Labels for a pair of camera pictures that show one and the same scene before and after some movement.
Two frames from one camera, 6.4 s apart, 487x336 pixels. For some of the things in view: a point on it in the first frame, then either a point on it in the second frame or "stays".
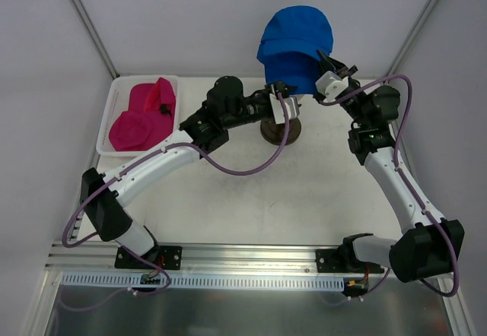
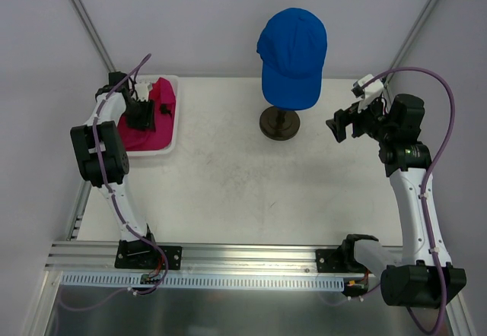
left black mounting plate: (169, 258) stays
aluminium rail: (198, 258) stays
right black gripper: (338, 68) → (354, 123)
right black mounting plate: (329, 261) stays
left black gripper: (277, 89) → (144, 117)
